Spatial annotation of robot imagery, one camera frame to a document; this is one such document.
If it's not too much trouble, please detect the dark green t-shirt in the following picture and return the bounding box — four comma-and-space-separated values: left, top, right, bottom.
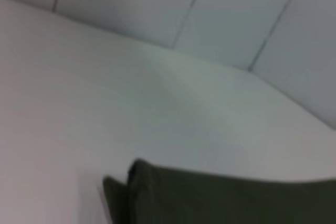
102, 157, 336, 224

